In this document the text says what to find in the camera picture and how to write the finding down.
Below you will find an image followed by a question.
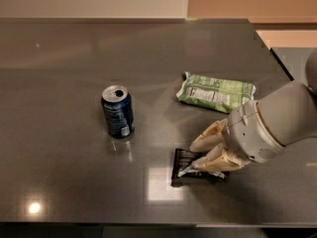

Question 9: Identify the black rxbar chocolate wrapper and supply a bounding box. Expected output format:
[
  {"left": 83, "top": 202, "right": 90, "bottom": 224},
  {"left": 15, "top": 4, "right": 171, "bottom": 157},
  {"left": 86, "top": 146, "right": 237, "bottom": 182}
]
[{"left": 171, "top": 148, "right": 230, "bottom": 187}]

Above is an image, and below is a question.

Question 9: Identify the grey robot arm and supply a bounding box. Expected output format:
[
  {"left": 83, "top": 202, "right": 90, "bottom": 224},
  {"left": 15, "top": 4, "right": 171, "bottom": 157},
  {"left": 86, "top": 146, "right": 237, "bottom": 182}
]
[{"left": 190, "top": 52, "right": 317, "bottom": 175}]

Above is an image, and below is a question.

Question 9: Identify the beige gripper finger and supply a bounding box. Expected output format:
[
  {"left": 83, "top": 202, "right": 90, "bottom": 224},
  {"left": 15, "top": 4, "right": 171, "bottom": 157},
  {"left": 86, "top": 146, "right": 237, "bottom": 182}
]
[
  {"left": 192, "top": 143, "right": 251, "bottom": 173},
  {"left": 189, "top": 119, "right": 226, "bottom": 152}
]

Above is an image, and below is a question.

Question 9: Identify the blue pepsi can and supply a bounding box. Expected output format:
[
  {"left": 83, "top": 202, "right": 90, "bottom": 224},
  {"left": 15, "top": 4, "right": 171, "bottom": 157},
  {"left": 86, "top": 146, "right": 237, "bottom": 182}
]
[{"left": 101, "top": 85, "right": 135, "bottom": 139}]

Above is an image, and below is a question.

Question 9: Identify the green chip bag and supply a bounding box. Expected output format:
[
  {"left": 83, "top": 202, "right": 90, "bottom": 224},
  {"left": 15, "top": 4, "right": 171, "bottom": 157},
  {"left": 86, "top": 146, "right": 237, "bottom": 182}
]
[{"left": 176, "top": 71, "right": 256, "bottom": 114}]

